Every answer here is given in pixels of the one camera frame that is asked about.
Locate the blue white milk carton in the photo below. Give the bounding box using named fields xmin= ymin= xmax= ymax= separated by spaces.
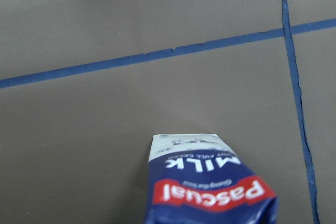
xmin=144 ymin=134 xmax=278 ymax=223

